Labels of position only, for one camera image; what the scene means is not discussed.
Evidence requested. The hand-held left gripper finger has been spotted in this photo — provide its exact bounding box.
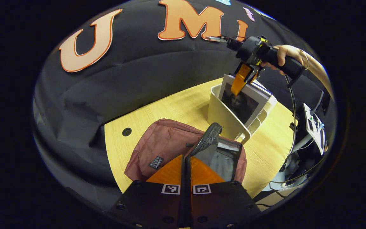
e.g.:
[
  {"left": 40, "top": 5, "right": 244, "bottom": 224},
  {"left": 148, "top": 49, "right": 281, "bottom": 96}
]
[
  {"left": 186, "top": 156, "right": 261, "bottom": 228},
  {"left": 108, "top": 155, "right": 187, "bottom": 228}
]

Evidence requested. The grey spine book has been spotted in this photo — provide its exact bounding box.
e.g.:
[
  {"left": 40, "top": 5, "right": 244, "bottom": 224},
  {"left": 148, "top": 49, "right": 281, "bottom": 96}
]
[{"left": 219, "top": 74, "right": 272, "bottom": 128}]

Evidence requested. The white bookshelf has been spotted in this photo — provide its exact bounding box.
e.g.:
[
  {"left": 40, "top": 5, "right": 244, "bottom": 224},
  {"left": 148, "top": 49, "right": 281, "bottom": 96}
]
[{"left": 207, "top": 83, "right": 278, "bottom": 145}]

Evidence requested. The maroon schoolbag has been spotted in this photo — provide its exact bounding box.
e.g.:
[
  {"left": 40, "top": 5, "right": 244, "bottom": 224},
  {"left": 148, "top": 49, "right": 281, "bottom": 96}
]
[{"left": 124, "top": 119, "right": 248, "bottom": 191}]

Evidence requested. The white control box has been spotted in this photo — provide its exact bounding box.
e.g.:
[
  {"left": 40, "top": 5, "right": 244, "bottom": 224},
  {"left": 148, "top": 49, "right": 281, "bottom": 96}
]
[{"left": 303, "top": 103, "right": 327, "bottom": 156}]

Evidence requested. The black backdrop cloth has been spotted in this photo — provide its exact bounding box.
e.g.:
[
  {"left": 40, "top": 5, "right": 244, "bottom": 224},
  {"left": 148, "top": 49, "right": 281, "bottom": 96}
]
[{"left": 33, "top": 0, "right": 333, "bottom": 210}]

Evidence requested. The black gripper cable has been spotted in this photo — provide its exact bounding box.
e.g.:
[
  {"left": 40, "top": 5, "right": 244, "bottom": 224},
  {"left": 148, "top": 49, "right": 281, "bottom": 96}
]
[{"left": 284, "top": 74, "right": 298, "bottom": 156}]

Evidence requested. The thin bracelet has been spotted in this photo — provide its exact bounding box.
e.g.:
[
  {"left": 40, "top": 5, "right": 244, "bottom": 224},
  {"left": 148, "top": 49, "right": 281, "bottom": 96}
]
[{"left": 300, "top": 49, "right": 310, "bottom": 70}]

